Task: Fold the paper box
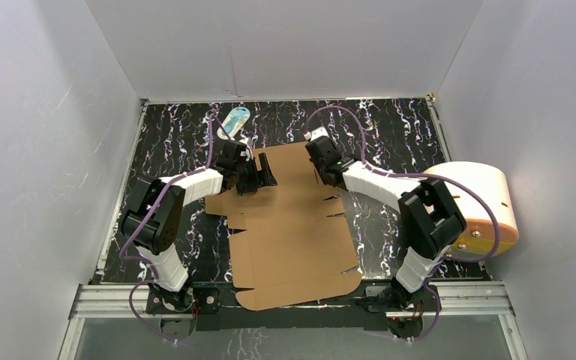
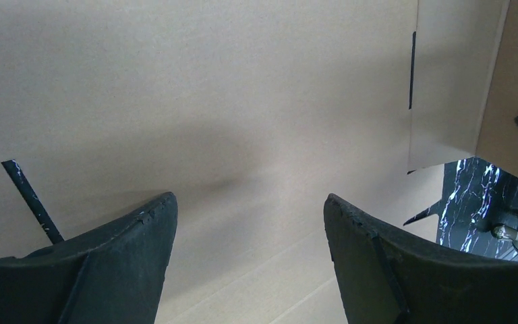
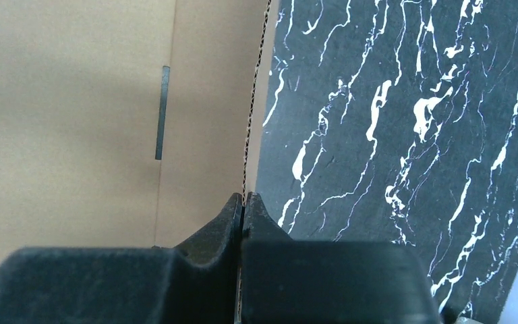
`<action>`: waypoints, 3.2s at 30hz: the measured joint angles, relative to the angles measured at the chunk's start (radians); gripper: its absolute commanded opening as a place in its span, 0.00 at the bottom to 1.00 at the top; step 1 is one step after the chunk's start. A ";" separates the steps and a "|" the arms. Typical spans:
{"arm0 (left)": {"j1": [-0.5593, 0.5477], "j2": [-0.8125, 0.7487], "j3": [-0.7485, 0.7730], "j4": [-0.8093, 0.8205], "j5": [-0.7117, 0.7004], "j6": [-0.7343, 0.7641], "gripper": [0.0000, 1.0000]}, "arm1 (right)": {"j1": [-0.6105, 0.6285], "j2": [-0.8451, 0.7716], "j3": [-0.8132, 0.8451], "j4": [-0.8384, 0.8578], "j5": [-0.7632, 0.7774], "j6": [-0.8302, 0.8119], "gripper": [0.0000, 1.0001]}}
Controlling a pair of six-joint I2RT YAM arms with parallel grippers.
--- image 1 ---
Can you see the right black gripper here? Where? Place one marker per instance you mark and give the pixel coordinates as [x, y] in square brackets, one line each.
[316, 166]

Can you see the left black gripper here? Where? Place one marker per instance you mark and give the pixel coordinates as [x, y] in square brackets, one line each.
[250, 175]

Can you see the brown cardboard box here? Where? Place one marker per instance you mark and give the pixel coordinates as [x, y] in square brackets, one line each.
[291, 243]

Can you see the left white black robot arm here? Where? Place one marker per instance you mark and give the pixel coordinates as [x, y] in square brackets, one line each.
[152, 220]

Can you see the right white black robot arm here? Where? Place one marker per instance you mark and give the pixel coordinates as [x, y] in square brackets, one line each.
[428, 212]

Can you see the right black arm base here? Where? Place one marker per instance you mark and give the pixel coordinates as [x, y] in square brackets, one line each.
[409, 327]

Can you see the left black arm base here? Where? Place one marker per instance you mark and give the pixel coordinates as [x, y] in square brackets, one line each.
[190, 301]

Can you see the teal white packaged item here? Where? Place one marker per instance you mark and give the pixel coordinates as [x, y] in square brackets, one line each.
[233, 122]

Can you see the large white tape roll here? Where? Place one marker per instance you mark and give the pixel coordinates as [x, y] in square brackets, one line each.
[490, 184]

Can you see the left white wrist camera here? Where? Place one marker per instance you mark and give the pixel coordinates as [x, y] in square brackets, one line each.
[247, 153]

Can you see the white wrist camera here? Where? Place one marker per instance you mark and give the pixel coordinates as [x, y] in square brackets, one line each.
[247, 153]
[317, 136]

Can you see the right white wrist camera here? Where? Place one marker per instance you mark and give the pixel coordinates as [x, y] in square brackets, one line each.
[317, 136]

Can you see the aluminium frame rail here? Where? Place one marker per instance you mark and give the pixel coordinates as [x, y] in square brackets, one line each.
[458, 298]

